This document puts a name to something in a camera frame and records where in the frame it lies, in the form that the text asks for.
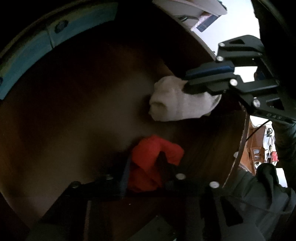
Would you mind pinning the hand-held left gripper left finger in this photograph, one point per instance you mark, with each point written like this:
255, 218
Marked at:
126, 176

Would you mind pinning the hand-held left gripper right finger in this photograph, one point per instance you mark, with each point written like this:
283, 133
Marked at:
165, 169

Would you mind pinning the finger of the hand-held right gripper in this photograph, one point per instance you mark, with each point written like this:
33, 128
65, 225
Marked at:
208, 84
208, 70

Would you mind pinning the red underwear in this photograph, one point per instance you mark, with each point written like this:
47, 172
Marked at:
148, 157

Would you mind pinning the white underwear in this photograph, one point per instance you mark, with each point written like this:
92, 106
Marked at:
171, 99

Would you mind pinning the wooden shelf unit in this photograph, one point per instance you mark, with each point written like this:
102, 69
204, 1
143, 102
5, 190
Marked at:
256, 148

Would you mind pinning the person's dark clothing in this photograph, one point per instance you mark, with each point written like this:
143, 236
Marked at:
254, 204

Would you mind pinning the light blue strip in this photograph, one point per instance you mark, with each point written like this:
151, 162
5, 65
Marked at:
81, 20

